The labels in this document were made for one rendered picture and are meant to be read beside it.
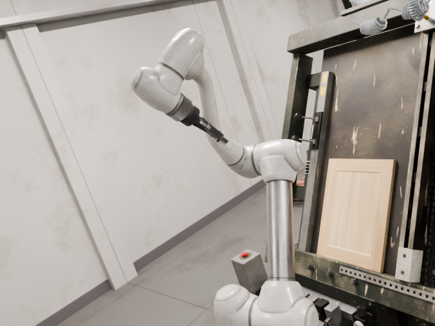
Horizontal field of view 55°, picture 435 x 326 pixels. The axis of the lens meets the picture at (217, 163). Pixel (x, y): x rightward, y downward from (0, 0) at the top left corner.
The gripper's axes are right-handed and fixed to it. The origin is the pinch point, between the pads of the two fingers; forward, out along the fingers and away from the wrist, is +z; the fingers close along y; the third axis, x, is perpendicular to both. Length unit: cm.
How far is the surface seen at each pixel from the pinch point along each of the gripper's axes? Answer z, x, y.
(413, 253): 74, -4, -40
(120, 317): 136, 175, 205
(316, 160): 70, -23, 27
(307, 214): 80, 4, 22
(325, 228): 82, 5, 9
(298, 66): 54, -66, 65
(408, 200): 67, -21, -31
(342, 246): 84, 8, -4
